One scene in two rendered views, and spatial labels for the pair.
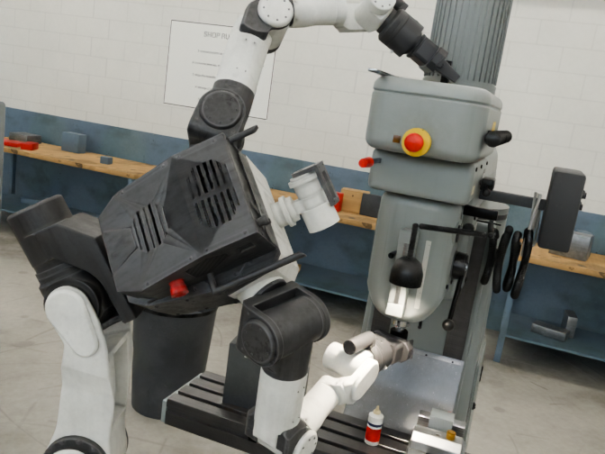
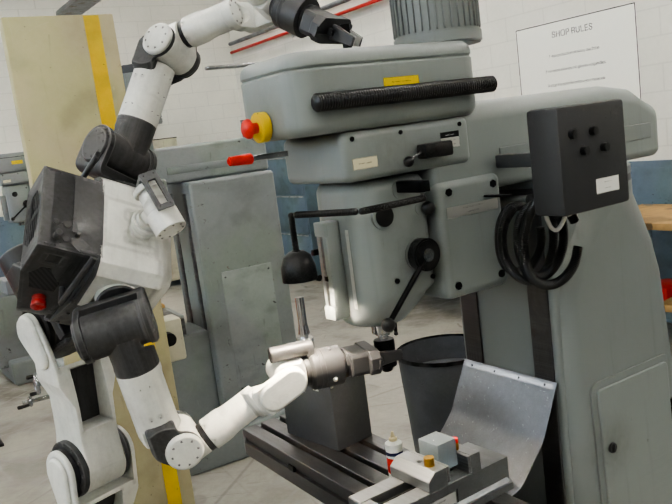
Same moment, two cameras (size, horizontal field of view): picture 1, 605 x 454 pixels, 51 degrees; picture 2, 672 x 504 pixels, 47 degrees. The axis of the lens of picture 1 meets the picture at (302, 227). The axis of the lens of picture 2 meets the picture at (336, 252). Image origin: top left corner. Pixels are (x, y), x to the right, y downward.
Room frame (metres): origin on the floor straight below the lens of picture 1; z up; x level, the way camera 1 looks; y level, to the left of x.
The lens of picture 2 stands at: (0.22, -1.27, 1.74)
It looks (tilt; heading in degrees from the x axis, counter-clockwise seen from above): 9 degrees down; 39
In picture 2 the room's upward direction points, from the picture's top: 7 degrees counter-clockwise
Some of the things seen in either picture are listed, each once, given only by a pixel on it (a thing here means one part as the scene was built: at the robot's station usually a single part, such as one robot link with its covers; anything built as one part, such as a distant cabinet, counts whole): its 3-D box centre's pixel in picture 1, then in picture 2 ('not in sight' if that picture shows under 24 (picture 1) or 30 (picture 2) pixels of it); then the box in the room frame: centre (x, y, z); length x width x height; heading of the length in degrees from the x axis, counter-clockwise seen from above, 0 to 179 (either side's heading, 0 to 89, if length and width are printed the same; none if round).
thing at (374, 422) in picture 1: (374, 423); (394, 453); (1.58, -0.27, 0.98); 0.04 x 0.04 x 0.11
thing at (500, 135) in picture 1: (498, 137); (409, 92); (1.56, -0.44, 1.79); 0.45 x 0.04 x 0.04; 161
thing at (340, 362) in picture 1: (355, 356); (295, 366); (1.41, -0.17, 1.24); 0.11 x 0.11 x 0.11; 56
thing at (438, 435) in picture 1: (436, 442); (419, 470); (1.47, -0.41, 1.02); 0.12 x 0.06 x 0.04; 73
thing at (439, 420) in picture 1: (440, 424); (438, 451); (1.52, -0.43, 1.04); 0.06 x 0.05 x 0.06; 73
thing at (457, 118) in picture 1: (438, 120); (358, 91); (1.59, -0.29, 1.81); 0.47 x 0.26 x 0.16; 161
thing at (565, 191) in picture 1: (563, 208); (581, 156); (1.74, -0.70, 1.62); 0.20 x 0.09 x 0.21; 161
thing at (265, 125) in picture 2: (416, 142); (261, 127); (1.35, -0.21, 1.76); 0.06 x 0.02 x 0.06; 71
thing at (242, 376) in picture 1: (267, 371); (324, 399); (1.72, 0.04, 1.03); 0.22 x 0.12 x 0.20; 78
